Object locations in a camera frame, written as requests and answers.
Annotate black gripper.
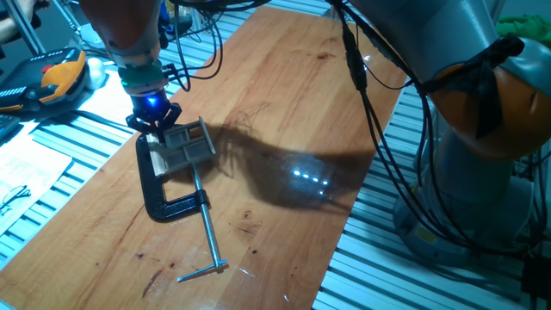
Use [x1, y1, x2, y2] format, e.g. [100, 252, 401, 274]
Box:
[125, 88, 183, 143]

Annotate small wooden window frame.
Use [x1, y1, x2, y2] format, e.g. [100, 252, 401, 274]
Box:
[145, 115, 217, 178]

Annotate person's bare forearm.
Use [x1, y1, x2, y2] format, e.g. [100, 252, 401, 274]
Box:
[0, 15, 21, 44]

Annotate person's bare hand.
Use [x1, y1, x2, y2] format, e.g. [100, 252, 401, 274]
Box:
[16, 0, 40, 18]

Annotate white paper sheet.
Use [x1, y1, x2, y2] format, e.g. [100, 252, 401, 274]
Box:
[77, 71, 143, 128]
[0, 137, 73, 237]

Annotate black C-clamp with steel screw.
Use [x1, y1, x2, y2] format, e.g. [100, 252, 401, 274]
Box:
[135, 133, 228, 284]

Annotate orange and black teach pendant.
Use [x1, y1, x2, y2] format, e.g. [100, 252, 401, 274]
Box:
[0, 46, 88, 114]

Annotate glossy brown wooden board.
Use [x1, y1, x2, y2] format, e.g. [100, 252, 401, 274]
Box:
[0, 6, 408, 310]

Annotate black computer keyboard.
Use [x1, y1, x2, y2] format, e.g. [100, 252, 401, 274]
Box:
[0, 114, 22, 141]

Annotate thin-framed eyeglasses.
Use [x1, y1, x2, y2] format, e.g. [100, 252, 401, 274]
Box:
[0, 184, 33, 215]

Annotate grey metal strut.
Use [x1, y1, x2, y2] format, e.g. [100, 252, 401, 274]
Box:
[3, 0, 47, 56]

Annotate green cloth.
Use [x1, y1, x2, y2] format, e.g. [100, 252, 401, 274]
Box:
[495, 14, 551, 39]

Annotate black pendant cable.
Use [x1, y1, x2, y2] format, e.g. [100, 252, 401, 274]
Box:
[64, 109, 139, 130]

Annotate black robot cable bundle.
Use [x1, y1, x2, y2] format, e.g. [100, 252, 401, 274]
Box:
[157, 0, 551, 259]

